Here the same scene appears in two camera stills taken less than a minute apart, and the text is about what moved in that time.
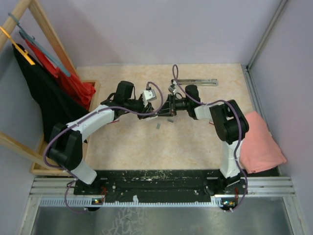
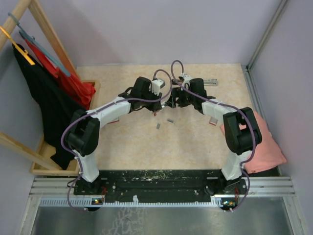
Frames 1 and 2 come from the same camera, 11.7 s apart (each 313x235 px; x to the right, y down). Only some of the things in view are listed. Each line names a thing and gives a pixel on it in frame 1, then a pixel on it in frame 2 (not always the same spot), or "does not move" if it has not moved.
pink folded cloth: [258, 150] does not move
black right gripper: [168, 108] → [177, 92]
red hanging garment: [83, 91] does not move
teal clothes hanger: [25, 35] does not move
